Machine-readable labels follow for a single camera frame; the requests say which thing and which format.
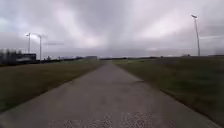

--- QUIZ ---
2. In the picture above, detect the distant flat building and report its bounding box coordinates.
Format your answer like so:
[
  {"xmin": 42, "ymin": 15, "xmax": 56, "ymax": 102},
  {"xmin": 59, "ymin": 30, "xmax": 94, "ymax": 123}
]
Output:
[{"xmin": 84, "ymin": 55, "xmax": 99, "ymax": 61}]

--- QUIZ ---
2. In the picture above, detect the grey concrete path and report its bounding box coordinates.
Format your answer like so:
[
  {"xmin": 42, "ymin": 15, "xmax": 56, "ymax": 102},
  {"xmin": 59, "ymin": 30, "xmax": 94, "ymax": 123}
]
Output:
[{"xmin": 0, "ymin": 61, "xmax": 223, "ymax": 128}]

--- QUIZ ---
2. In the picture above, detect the distant lamp pole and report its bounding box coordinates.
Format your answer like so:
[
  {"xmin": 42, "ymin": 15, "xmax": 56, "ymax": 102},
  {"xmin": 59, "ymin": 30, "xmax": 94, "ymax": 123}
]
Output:
[
  {"xmin": 25, "ymin": 32, "xmax": 32, "ymax": 54},
  {"xmin": 37, "ymin": 34, "xmax": 44, "ymax": 61}
]

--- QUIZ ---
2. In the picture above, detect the grass field with buildings behind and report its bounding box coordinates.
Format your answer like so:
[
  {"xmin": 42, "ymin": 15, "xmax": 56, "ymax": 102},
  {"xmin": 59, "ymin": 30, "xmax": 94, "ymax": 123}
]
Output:
[{"xmin": 0, "ymin": 59, "xmax": 105, "ymax": 114}]

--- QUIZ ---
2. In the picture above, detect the grass field with lamp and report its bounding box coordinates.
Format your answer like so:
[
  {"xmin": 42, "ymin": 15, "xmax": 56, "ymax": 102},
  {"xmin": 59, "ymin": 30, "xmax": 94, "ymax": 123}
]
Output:
[{"xmin": 112, "ymin": 55, "xmax": 224, "ymax": 127}]

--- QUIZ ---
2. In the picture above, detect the tall thin street lamp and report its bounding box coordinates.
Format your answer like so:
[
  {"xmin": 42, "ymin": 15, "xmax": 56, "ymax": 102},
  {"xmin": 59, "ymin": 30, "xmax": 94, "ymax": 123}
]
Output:
[{"xmin": 190, "ymin": 14, "xmax": 202, "ymax": 57}]

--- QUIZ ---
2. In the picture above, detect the row of trees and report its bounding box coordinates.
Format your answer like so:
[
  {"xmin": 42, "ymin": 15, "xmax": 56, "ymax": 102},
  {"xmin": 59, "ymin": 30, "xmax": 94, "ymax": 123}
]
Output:
[{"xmin": 0, "ymin": 48, "xmax": 23, "ymax": 66}]

